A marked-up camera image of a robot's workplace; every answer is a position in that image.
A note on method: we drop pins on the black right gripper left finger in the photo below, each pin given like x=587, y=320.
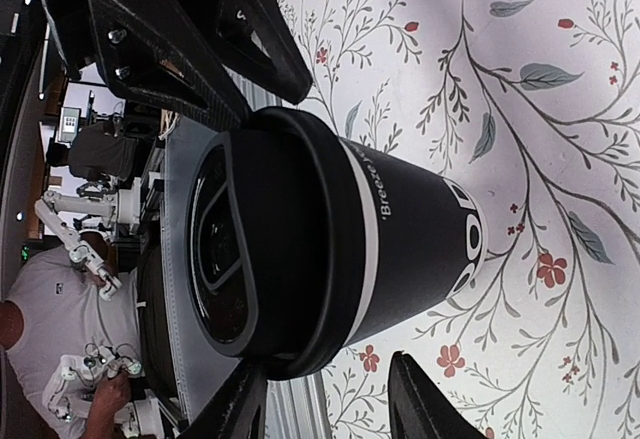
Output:
x=237, y=410

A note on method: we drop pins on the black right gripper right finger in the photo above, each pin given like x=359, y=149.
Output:
x=417, y=407

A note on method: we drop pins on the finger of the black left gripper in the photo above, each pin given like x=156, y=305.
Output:
x=252, y=38
x=149, y=52

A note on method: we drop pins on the black and white coffee cup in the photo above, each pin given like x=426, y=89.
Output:
x=425, y=239

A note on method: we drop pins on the black plastic cup lid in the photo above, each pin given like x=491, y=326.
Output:
x=276, y=243

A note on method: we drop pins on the person in white shirt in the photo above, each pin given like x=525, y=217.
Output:
x=53, y=310

